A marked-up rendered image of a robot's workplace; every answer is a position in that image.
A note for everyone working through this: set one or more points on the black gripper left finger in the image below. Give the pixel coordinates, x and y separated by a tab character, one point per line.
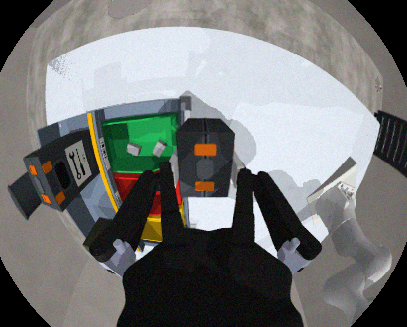
115	247

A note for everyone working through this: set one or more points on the yellow open bin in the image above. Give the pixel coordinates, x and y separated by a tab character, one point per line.
152	230

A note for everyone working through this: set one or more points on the red open bin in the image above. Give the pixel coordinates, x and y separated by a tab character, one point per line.
125	182

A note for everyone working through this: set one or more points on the yellow flat bar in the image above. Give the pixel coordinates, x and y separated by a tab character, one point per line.
100	165

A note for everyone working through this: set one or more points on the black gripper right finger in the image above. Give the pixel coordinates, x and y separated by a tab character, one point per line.
295	245

